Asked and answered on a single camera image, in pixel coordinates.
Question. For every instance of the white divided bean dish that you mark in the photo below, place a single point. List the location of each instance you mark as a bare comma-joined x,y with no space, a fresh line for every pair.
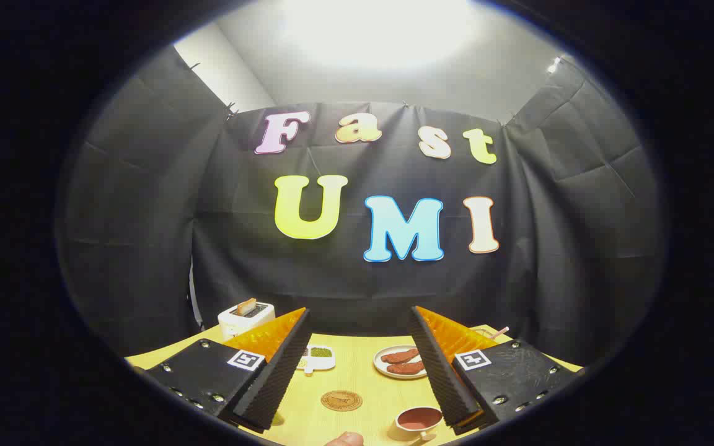
320,358

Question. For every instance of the toast slice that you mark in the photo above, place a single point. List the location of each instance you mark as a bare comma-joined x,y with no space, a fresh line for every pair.
246,306

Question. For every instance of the black backdrop cloth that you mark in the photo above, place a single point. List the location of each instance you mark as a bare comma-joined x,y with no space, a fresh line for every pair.
344,285

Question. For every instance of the wooden table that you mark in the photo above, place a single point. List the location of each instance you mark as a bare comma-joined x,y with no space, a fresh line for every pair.
351,375

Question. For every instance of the round wooden coaster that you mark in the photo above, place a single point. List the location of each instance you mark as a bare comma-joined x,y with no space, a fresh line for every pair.
341,401

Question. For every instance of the brown meat piece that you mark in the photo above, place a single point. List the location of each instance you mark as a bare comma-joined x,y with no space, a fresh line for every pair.
406,368
399,356

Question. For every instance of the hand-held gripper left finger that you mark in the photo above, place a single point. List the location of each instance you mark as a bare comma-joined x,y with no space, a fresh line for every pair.
276,371

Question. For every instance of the pink straw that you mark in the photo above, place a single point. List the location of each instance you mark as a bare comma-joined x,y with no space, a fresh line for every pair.
501,332

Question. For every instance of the white round plate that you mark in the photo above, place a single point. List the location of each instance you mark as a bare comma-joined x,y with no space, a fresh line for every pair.
379,364

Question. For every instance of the white toaster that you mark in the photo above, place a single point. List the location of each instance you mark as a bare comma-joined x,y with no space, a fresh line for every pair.
242,323

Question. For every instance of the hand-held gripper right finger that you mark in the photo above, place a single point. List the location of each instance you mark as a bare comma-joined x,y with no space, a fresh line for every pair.
440,365

